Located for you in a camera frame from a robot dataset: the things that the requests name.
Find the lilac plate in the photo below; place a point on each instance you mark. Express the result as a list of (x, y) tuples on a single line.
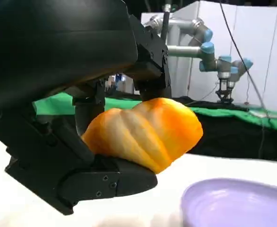
[(235, 205)]

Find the green cloth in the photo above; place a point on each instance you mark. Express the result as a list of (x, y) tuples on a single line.
[(247, 117)]

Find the black upright pole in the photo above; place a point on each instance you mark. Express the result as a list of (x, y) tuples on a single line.
[(166, 26)]

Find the black background robot gripper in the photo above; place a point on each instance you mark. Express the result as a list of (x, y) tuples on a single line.
[(224, 94)]

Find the orange and white bread roll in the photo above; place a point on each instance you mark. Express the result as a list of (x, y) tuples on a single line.
[(148, 132)]

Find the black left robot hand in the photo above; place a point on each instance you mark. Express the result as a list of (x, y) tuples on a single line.
[(58, 42)]

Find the black cloth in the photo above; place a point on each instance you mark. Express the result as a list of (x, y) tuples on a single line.
[(235, 142)]

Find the white partition panel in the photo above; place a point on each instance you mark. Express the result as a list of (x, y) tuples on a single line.
[(266, 47)]

